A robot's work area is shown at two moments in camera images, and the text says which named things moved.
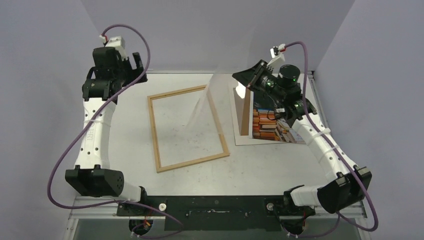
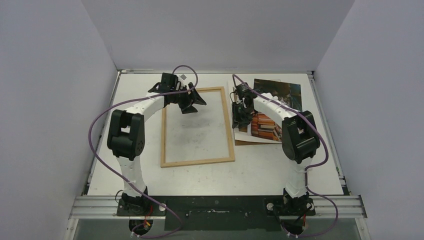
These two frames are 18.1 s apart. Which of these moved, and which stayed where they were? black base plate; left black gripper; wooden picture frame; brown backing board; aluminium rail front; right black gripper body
Moved: left black gripper; wooden picture frame; right black gripper body; brown backing board
Stayed: aluminium rail front; black base plate
